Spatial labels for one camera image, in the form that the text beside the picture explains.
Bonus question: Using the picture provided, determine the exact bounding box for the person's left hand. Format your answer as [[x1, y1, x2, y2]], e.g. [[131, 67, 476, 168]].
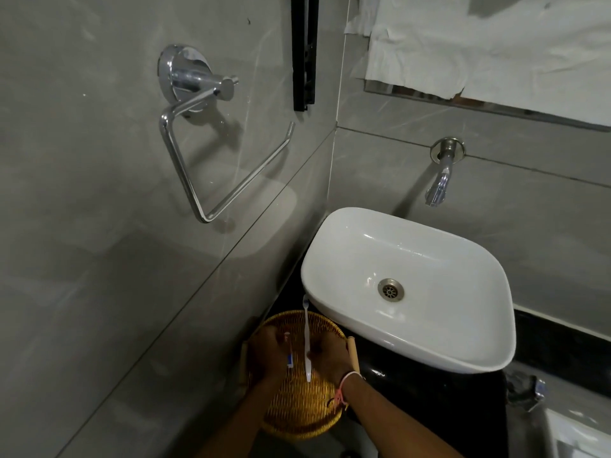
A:
[[248, 325, 293, 383]]

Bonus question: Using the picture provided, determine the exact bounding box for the person's right hand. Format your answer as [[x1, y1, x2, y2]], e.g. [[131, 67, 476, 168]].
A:
[[308, 330, 355, 385]]

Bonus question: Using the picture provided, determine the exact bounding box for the person's right forearm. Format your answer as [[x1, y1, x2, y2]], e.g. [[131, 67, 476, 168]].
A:
[[337, 373, 465, 458]]

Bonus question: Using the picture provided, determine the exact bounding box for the person's left forearm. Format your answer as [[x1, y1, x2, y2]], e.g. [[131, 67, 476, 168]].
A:
[[195, 374, 287, 458]]

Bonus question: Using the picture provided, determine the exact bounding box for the pink thread wristband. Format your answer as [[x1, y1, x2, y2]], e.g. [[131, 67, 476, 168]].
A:
[[327, 370, 364, 412]]

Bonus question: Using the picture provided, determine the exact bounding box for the round woven wicker basket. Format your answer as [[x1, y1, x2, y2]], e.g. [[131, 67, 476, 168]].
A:
[[241, 310, 359, 441]]

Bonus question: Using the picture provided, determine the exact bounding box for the metal basin drain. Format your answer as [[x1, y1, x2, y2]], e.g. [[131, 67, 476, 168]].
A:
[[378, 278, 405, 301]]

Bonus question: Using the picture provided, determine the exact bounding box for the white ceramic wash basin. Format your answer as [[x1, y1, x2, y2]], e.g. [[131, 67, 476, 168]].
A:
[[300, 207, 517, 374]]

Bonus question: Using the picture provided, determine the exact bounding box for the chrome bathroom fitting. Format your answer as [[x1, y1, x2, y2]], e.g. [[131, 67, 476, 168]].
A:
[[505, 369, 548, 414]]

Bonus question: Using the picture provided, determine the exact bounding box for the white paper sheet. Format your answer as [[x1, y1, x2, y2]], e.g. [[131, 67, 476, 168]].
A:
[[344, 0, 611, 125]]

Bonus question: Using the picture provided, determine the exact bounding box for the chrome wall tap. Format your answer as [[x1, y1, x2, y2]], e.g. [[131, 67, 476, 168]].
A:
[[425, 136, 467, 208]]

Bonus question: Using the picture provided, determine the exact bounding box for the chrome wall towel ring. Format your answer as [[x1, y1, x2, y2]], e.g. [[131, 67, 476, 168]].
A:
[[158, 44, 296, 224]]

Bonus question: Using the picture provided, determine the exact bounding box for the black vertical frame bar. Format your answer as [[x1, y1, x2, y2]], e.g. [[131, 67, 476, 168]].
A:
[[291, 0, 320, 112]]

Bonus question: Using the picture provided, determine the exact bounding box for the wall mirror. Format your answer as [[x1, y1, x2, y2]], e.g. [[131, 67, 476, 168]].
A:
[[363, 0, 611, 134]]

